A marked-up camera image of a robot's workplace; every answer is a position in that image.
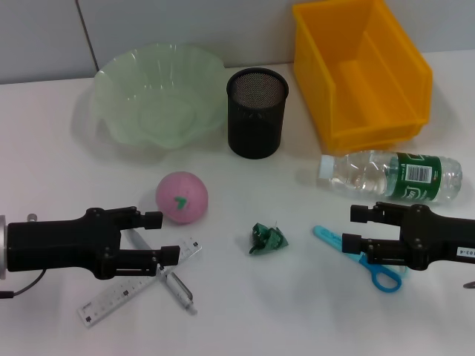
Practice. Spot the pink toy peach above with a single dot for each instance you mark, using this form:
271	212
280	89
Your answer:
182	196

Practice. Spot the silver pen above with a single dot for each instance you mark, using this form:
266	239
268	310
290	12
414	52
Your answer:
178	289

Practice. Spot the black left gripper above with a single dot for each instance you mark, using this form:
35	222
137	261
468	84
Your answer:
55	244

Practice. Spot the clear plastic ruler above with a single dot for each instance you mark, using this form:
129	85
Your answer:
122	293

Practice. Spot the yellow plastic bin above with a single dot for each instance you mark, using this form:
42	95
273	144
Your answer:
371	74

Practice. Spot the blue scissors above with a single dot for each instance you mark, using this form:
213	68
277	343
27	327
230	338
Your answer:
330	237

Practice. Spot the clear green-label water bottle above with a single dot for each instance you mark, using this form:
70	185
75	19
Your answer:
371	174

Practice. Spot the green wavy glass fruit plate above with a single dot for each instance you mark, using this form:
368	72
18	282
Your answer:
159	96

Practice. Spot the black mesh pen holder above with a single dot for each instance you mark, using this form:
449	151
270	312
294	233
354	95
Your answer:
256	126

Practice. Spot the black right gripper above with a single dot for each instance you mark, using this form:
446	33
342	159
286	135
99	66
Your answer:
438	237

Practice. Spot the green plastic wrapper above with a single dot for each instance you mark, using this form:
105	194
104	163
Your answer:
267	239

